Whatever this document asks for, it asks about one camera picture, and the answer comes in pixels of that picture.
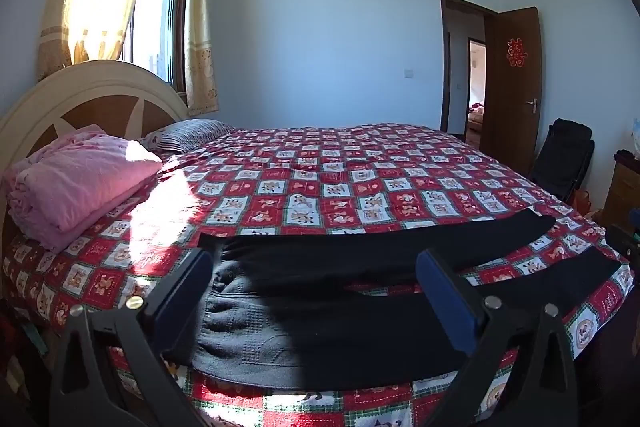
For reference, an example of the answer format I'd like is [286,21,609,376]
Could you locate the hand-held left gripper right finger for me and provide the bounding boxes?
[415,248,593,427]

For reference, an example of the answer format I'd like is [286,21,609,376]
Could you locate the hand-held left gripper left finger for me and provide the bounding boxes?
[50,248,216,427]

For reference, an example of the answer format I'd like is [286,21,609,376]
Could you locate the black pants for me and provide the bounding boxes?
[191,209,621,393]

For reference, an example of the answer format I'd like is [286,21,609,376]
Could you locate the folded pink blanket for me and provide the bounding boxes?
[2,132,163,253]

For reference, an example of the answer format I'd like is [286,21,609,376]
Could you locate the red checked printed quilt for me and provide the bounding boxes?
[2,123,635,427]

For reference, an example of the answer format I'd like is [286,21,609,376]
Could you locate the striped pillow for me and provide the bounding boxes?
[141,119,236,154]

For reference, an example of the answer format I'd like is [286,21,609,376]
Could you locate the black folding chair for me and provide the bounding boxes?
[527,118,596,208]

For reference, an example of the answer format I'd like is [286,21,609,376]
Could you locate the brown wooden door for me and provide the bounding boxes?
[484,7,543,178]

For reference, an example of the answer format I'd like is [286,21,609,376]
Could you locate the wooden cabinet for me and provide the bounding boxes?
[600,150,640,233]

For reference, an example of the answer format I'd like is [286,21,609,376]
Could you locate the cream wooden headboard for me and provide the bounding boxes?
[0,59,190,248]

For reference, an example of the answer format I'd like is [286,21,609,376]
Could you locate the red paper door decoration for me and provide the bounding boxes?
[506,38,526,68]

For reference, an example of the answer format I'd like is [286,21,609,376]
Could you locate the narrow yellow curtain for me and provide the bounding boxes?
[184,0,220,116]

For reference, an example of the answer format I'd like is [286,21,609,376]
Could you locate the window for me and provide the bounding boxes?
[122,0,192,95]

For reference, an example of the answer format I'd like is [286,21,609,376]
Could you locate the brown door frame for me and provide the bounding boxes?
[440,0,501,135]

